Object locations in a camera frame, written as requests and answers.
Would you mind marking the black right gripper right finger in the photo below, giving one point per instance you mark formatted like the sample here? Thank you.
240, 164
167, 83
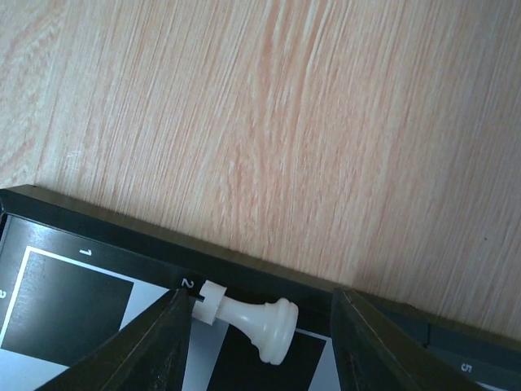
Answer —
372, 353

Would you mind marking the black and grey chessboard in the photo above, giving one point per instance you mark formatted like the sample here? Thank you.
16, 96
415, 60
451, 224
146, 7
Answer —
95, 300

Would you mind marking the white rook piece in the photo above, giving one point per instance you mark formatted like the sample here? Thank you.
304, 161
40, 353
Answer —
270, 326

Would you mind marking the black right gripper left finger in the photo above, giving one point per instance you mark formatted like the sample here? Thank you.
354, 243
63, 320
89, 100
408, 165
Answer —
149, 353

